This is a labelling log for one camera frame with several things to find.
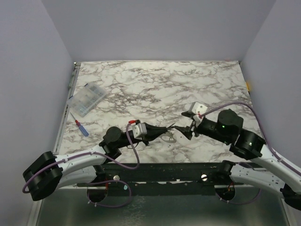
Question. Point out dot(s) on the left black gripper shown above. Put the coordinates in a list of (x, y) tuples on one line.
[(153, 133)]

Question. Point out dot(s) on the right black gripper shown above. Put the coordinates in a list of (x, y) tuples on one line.
[(192, 129)]

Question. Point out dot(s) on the silver key organiser with rings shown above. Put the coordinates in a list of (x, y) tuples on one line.
[(168, 137)]

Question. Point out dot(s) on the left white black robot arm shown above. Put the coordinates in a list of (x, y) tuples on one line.
[(50, 172)]

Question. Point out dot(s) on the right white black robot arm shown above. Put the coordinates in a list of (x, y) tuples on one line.
[(283, 179)]

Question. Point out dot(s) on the blue red screwdriver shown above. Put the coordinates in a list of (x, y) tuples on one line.
[(80, 127)]

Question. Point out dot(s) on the clear plastic screw box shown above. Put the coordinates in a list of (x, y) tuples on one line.
[(86, 99)]

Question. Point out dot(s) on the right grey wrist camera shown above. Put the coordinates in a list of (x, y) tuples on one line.
[(196, 109)]

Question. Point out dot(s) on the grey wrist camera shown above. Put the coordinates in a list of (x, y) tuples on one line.
[(139, 130), (196, 109)]

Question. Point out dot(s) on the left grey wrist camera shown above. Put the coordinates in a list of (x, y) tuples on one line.
[(139, 130)]

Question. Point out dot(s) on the black mounting base rail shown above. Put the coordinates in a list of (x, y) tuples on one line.
[(164, 179)]

